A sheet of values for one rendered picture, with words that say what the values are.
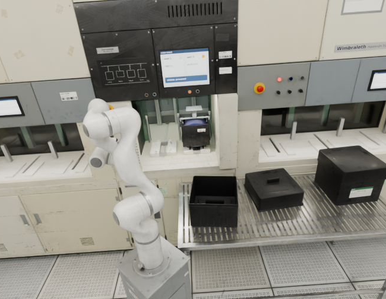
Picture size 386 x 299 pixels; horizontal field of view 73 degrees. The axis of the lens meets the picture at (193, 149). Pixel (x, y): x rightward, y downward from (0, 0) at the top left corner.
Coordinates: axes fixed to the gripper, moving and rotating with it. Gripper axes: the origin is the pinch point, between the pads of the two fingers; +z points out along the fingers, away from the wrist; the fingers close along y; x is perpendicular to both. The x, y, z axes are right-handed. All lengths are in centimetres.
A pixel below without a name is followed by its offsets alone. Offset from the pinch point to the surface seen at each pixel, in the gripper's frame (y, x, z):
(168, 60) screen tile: 41, 43, 9
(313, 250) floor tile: 148, -120, 0
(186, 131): 48, -13, 29
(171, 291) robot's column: 36, -56, -69
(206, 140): 62, -22, 29
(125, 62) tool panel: 15.2, 43.3, 8.8
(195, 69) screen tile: 56, 37, 9
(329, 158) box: 136, -19, -14
